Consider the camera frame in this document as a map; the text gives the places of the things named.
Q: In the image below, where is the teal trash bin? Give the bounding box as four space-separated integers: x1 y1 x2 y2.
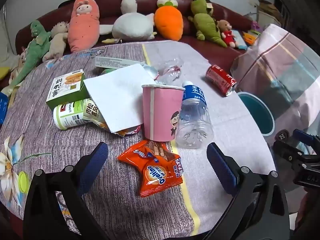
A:
236 92 275 137

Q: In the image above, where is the white paper napkin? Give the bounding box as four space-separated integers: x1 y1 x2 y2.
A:
83 63 157 133

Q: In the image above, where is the white jar with green label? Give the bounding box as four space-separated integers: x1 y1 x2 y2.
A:
53 99 100 130

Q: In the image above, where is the orange carrot bunny plush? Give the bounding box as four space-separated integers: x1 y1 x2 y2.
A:
154 0 184 42

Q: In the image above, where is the plaid blanket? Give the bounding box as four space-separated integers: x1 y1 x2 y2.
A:
230 24 320 155

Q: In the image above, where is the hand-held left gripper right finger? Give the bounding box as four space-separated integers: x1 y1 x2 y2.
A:
200 142 290 240

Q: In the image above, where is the small teddy bear in red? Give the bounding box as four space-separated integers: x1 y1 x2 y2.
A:
217 19 239 48

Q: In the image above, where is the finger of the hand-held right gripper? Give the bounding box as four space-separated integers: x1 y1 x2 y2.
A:
272 140 309 170
292 129 320 155

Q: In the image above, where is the dark red leather sofa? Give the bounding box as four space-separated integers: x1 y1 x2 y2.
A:
15 0 253 65

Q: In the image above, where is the pink carrot bunny plush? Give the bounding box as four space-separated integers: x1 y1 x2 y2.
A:
67 0 100 53

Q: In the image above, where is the light blue flat packet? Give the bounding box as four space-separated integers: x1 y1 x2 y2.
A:
231 29 248 50

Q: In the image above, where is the long white printed box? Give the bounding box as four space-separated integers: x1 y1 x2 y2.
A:
94 56 146 70

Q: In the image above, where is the cardboard box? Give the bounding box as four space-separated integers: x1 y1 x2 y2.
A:
250 0 283 25

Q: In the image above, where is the green white carton box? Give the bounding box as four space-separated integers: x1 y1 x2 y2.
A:
46 69 91 112

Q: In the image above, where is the white orange snack wrapper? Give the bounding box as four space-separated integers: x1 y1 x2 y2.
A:
84 101 142 137

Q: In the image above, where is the white goose plush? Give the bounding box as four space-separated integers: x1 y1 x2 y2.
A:
100 0 158 44

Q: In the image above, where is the light green dinosaur plush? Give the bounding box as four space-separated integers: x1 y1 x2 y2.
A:
1 20 52 95

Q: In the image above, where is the orange plastic toy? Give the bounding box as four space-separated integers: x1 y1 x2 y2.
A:
241 31 258 45

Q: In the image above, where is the orange snack packet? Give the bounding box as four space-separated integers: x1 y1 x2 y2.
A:
117 140 184 198

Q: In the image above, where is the blue object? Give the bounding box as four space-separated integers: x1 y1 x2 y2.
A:
0 91 9 125

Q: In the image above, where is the red soda can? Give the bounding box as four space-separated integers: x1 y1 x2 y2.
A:
205 64 237 97

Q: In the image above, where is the clear bottle with blue label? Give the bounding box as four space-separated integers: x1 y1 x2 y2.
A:
175 81 215 148

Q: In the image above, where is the crushed clear plastic bottle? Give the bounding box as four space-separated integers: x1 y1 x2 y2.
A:
152 57 184 85

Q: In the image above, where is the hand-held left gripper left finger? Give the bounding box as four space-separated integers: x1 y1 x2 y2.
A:
23 142 110 240

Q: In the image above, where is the beige doll plush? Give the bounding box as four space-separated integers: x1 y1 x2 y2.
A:
42 22 70 62

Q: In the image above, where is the olive green dinosaur plush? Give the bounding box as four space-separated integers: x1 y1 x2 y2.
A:
187 0 228 48

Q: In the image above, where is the pink paper cup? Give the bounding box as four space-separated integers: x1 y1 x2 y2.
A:
142 84 185 142

